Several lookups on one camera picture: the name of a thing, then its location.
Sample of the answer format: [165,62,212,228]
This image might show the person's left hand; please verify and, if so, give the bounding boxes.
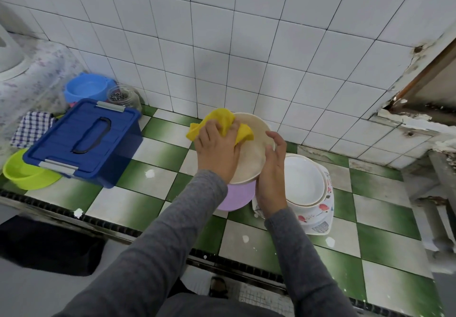
[194,117,243,185]

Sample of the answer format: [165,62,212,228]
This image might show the person's right hand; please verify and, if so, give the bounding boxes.
[255,131,289,219]

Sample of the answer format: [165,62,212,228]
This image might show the cream plastic bowl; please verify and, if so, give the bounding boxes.
[228,112,277,186]

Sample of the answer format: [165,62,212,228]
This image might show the purple plastic bowl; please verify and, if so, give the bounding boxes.
[217,178,257,212]

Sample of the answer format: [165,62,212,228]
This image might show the person's right forearm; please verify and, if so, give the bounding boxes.
[265,206,357,317]

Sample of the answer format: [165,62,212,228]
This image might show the person's black shoe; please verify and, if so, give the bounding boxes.
[209,276,230,300]

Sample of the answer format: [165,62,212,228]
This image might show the glass jar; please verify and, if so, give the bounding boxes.
[107,85,143,113]

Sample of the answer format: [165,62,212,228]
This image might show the blue plastic box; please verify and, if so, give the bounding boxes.
[23,99,143,189]

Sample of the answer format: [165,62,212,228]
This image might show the blue plastic bowl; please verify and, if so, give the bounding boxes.
[64,72,116,106]

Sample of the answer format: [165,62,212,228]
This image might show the blue white checked cloth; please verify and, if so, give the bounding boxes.
[10,111,57,150]

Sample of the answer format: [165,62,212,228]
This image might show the lime green plastic bowl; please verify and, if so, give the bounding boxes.
[2,148,64,192]

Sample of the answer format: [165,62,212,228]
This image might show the clear plastic bag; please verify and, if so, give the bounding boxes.
[0,35,86,150]

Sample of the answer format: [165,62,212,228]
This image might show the white electric kettle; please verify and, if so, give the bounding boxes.
[0,21,29,80]

